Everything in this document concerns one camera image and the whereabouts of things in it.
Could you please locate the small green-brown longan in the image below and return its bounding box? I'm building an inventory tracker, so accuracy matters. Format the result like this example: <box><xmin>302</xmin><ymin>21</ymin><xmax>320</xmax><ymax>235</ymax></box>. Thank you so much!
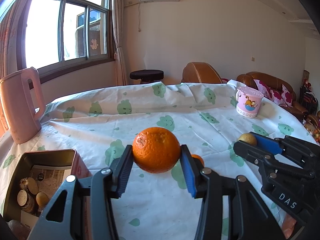
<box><xmin>238</xmin><ymin>133</ymin><xmax>257</xmax><ymax>146</ymax></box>

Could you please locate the smooth oval orange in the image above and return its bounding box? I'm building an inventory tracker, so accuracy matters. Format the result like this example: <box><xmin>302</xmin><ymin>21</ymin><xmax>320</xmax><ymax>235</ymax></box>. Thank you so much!
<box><xmin>191</xmin><ymin>154</ymin><xmax>204</xmax><ymax>166</ymax></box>

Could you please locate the large wrinkled mandarin orange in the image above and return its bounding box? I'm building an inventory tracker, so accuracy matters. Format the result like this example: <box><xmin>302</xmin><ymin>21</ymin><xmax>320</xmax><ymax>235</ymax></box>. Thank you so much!
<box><xmin>132</xmin><ymin>127</ymin><xmax>181</xmax><ymax>173</ymax></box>

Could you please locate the printed paper leaflet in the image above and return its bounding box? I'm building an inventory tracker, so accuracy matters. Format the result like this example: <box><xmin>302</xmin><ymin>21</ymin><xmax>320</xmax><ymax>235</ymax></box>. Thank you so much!
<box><xmin>19</xmin><ymin>165</ymin><xmax>71</xmax><ymax>229</ymax></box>

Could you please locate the floral pink cushion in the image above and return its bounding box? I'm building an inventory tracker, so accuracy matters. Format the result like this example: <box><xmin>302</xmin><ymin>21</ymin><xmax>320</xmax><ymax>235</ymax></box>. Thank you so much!
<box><xmin>254</xmin><ymin>79</ymin><xmax>293</xmax><ymax>107</ymax></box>

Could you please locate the pink metal tin box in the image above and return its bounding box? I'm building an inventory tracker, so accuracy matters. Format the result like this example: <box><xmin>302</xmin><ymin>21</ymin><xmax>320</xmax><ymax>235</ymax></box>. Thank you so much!
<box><xmin>1</xmin><ymin>149</ymin><xmax>91</xmax><ymax>239</ymax></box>

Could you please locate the pink cartoon cup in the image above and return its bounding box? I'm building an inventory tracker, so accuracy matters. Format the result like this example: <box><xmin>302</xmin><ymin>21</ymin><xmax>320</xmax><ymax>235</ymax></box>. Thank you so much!
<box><xmin>236</xmin><ymin>86</ymin><xmax>264</xmax><ymax>118</ymax></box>

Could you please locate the brown leather sofa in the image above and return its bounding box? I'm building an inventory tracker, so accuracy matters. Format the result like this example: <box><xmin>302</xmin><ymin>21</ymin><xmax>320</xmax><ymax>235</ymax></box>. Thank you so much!
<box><xmin>236</xmin><ymin>72</ymin><xmax>308</xmax><ymax>121</ymax></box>

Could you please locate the white cloud-print tablecloth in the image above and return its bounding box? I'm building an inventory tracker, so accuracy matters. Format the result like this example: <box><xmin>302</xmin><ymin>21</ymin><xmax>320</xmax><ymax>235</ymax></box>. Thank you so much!
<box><xmin>1</xmin><ymin>81</ymin><xmax>313</xmax><ymax>239</ymax></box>

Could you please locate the pink electric kettle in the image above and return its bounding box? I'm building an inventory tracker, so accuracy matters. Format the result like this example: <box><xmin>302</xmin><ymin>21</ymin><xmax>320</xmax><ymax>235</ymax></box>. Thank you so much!
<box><xmin>1</xmin><ymin>67</ymin><xmax>46</xmax><ymax>144</ymax></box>

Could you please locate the brown leather chair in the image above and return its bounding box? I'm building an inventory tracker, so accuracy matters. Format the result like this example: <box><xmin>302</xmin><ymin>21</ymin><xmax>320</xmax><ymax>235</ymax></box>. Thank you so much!
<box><xmin>181</xmin><ymin>62</ymin><xmax>222</xmax><ymax>84</ymax></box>

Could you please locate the dark round stool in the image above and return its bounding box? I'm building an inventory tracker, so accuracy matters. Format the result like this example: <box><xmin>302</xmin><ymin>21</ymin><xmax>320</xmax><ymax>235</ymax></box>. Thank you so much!
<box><xmin>130</xmin><ymin>69</ymin><xmax>164</xmax><ymax>84</ymax></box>

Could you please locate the brown framed window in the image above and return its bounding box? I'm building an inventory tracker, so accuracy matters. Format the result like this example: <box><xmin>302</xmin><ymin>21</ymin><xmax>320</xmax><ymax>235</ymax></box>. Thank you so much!
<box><xmin>17</xmin><ymin>0</ymin><xmax>114</xmax><ymax>83</ymax></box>

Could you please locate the right pink curtain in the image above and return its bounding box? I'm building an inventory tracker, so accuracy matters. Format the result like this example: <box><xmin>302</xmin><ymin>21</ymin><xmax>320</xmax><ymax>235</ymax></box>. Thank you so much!
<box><xmin>111</xmin><ymin>0</ymin><xmax>128</xmax><ymax>86</ymax></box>

